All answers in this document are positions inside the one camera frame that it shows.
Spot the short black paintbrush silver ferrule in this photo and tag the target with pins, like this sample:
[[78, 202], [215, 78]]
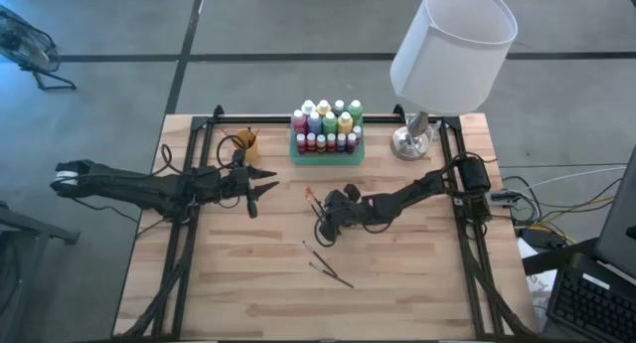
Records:
[[242, 143]]

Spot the large dark green paint bottle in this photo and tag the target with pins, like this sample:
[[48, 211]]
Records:
[[339, 106]]

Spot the small lavender paint bottle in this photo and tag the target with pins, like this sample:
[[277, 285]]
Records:
[[341, 142]]

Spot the computer monitor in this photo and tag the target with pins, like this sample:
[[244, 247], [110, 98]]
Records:
[[621, 219]]

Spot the large lavender paint bottle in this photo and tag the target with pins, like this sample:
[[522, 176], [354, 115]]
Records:
[[314, 121]]

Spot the silver table lamp white shade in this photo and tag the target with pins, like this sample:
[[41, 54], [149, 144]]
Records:
[[447, 59]]

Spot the black frame clamp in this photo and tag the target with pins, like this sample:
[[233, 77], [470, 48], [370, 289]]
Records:
[[217, 110], [399, 110]]

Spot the black paintbrush orange fan bristles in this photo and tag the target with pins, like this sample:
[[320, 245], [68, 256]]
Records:
[[309, 193]]

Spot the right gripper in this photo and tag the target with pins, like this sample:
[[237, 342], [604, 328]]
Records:
[[348, 211]]

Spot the thin black paintbrush gold ferrule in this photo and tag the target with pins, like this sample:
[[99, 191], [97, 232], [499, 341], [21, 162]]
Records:
[[231, 137]]

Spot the large light green paint bottle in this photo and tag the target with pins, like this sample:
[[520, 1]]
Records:
[[355, 109], [330, 121]]

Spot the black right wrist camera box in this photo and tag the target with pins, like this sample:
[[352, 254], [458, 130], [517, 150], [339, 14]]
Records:
[[353, 192]]

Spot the orange plastic cup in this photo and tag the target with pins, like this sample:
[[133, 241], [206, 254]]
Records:
[[251, 154]]

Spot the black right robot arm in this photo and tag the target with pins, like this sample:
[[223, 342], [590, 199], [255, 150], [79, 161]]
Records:
[[422, 189]]

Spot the black keyboard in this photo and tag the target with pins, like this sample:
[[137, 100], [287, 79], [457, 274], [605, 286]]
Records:
[[591, 308]]

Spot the black floor fan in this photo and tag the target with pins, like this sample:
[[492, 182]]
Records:
[[25, 45]]

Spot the white printed paper sheet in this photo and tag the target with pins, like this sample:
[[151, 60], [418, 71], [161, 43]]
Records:
[[539, 283]]

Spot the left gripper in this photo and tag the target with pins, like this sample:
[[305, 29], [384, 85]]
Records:
[[218, 184]]

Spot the small magenta paint bottle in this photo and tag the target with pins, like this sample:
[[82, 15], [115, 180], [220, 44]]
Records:
[[351, 142]]

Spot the green translucent plastic bin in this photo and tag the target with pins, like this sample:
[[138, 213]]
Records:
[[328, 159]]

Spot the black side table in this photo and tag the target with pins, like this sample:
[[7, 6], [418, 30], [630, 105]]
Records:
[[30, 226]]

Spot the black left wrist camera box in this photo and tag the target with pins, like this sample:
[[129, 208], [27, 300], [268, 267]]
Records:
[[238, 158]]

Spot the long black paintbrush gold ferrule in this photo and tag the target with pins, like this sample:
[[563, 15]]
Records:
[[249, 134]]

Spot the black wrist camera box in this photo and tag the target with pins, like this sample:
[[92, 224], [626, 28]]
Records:
[[353, 192], [238, 158]]

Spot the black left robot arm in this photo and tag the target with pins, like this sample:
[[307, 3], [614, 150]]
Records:
[[124, 186]]

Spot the large white paint bottle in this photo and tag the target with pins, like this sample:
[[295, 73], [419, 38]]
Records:
[[308, 107]]

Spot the small orange paint bottle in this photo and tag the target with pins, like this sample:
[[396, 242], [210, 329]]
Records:
[[310, 141]]

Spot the small pink paint bottle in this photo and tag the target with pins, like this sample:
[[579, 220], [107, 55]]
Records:
[[357, 133]]

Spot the black power adapter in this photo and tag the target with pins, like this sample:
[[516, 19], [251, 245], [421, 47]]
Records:
[[541, 237]]

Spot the large yellow paint bottle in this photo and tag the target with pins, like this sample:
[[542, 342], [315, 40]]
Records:
[[323, 106], [345, 121]]

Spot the black computer desk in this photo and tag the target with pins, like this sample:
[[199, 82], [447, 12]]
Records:
[[556, 256]]

